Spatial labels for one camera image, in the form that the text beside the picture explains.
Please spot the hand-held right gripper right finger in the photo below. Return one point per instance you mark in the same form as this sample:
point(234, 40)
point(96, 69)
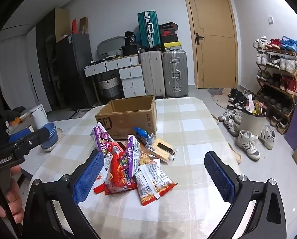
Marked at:
point(219, 176)

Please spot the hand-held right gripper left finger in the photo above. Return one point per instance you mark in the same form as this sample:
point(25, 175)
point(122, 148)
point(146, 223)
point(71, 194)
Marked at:
point(88, 176)

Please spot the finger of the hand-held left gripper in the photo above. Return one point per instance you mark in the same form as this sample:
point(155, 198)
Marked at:
point(19, 135)
point(33, 139)

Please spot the red printed packet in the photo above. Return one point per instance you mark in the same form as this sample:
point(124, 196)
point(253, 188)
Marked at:
point(118, 179)

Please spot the purple foil packet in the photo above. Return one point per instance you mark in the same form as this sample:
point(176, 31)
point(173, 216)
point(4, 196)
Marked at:
point(101, 137)
point(133, 154)

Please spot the orange cracker packet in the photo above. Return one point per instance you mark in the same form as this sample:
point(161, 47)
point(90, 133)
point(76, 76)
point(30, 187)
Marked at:
point(144, 157)

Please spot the orange red noodle packet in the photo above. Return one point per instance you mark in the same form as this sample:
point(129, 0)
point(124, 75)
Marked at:
point(148, 186)

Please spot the clear cracker packet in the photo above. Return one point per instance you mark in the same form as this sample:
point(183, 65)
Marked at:
point(163, 151)

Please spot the blue wrapper packet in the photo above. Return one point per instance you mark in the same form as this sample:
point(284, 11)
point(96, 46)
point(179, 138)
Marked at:
point(142, 134)

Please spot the brown cardboard box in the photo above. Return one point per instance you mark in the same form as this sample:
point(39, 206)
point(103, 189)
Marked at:
point(128, 119)

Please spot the person's left hand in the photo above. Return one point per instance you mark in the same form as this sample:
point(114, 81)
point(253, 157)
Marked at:
point(15, 199)

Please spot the stack of blue bowls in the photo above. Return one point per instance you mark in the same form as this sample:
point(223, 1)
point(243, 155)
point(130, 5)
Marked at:
point(48, 137)

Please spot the white cylindrical container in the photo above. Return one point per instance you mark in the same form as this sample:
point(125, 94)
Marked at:
point(38, 117)

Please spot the beige slipper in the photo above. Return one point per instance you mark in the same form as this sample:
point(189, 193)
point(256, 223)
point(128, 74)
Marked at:
point(235, 154)

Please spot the scattered sneakers group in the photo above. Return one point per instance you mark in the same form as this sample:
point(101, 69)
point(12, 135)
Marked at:
point(248, 142)

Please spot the black white striped mat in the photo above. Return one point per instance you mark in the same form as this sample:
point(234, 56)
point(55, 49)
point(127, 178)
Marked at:
point(80, 113)

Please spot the white trash bin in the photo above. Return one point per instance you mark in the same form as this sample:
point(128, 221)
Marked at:
point(253, 125)

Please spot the grey door mat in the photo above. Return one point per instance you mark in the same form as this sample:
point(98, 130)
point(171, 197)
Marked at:
point(220, 97)

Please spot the black cabinet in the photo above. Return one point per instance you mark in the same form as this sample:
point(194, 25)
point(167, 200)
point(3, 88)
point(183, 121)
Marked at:
point(73, 69)

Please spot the dark wardrobe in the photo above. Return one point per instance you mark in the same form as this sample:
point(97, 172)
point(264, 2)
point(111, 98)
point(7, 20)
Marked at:
point(47, 54)

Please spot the woven laundry basket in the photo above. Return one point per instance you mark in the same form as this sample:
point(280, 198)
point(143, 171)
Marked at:
point(109, 87)

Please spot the purple bag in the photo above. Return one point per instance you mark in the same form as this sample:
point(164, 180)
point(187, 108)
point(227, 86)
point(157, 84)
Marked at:
point(296, 119)

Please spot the white desk with drawers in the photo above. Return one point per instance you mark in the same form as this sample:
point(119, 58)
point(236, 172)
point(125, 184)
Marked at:
point(132, 82)

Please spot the silver suitcase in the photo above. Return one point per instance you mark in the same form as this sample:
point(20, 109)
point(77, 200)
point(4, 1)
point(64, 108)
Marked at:
point(175, 73)

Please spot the oval grey mirror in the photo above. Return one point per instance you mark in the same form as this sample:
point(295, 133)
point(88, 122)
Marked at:
point(108, 46)

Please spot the red paper bag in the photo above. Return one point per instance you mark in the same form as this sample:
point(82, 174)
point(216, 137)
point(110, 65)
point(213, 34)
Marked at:
point(73, 26)

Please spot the beige suitcase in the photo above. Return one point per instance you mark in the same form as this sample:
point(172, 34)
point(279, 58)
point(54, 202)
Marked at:
point(152, 74)

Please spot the brown paper bag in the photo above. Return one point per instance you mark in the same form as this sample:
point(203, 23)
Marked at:
point(83, 25)

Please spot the wooden shoe rack with shoes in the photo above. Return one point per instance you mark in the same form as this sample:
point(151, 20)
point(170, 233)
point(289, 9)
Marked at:
point(286, 64)

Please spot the wooden door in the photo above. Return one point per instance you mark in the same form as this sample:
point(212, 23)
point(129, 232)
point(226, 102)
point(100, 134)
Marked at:
point(213, 42)

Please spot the black bag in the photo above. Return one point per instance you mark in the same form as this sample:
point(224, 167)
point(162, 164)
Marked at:
point(130, 38)

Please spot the teal suitcase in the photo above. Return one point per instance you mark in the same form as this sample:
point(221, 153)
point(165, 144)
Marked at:
point(148, 29)

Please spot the white light switch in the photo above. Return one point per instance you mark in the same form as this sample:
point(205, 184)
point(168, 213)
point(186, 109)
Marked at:
point(270, 20)

